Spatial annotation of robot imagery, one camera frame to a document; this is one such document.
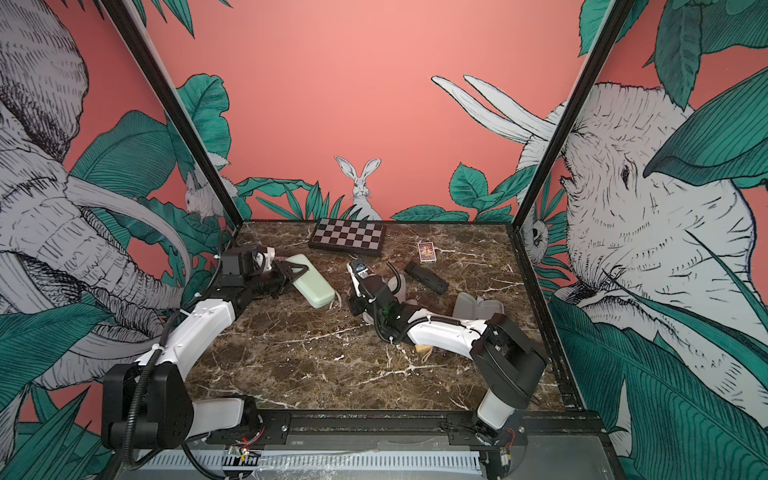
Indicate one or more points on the white umbrella case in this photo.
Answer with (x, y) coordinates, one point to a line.
(397, 286)

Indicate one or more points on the black umbrella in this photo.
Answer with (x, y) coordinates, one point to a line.
(426, 277)

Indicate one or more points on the beige umbrella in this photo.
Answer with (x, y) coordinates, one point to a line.
(423, 349)

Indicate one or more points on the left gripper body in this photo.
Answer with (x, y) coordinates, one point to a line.
(273, 281)

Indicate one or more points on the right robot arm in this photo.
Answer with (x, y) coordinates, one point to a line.
(510, 362)

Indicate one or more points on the playing card box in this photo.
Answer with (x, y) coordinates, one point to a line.
(427, 252)

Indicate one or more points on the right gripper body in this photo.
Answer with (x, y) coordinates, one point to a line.
(360, 307)

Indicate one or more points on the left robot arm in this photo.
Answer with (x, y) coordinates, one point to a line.
(146, 405)

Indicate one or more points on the grey umbrella case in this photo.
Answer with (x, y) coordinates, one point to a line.
(468, 307)
(311, 283)

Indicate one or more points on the folding chessboard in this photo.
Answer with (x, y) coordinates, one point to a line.
(355, 237)

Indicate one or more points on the white slotted cable duct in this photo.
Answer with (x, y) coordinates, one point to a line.
(222, 462)

